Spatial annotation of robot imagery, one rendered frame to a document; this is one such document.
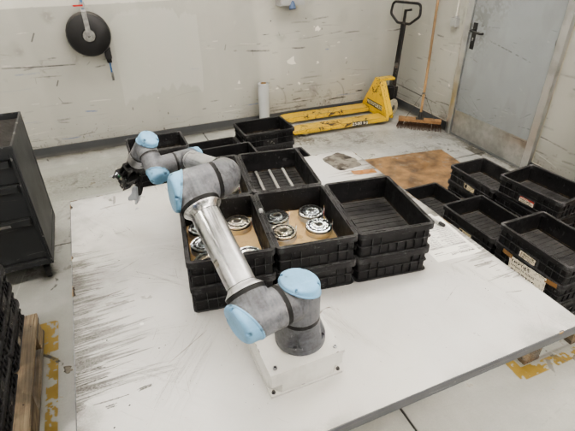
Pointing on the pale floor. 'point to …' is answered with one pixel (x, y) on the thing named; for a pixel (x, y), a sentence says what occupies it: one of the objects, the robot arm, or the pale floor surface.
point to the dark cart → (23, 202)
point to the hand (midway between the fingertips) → (126, 190)
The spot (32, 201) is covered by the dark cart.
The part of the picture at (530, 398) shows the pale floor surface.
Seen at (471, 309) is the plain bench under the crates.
